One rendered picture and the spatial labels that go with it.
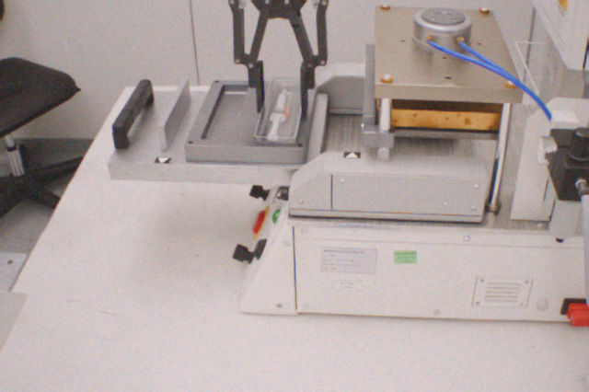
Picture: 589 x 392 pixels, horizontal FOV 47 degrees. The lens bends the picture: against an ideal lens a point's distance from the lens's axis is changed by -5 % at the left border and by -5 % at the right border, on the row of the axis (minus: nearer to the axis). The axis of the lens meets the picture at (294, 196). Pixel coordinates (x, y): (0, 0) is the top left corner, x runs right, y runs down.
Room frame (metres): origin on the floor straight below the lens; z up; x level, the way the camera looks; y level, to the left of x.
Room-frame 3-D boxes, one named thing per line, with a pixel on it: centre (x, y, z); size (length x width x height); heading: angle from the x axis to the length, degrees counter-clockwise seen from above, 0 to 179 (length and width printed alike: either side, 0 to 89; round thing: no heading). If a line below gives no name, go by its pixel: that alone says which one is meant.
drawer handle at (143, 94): (0.93, 0.24, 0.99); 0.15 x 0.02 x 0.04; 173
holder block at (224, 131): (0.91, 0.05, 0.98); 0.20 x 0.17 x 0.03; 173
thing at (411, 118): (0.87, -0.20, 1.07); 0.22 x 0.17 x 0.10; 173
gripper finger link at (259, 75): (0.91, 0.04, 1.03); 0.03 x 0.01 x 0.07; 173
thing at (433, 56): (0.85, -0.23, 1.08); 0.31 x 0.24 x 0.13; 173
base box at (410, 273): (0.86, -0.20, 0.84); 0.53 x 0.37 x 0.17; 83
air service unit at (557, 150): (0.64, -0.31, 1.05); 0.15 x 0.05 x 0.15; 173
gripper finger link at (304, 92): (0.90, -0.02, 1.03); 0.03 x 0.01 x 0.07; 173
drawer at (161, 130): (0.91, 0.10, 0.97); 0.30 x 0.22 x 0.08; 83
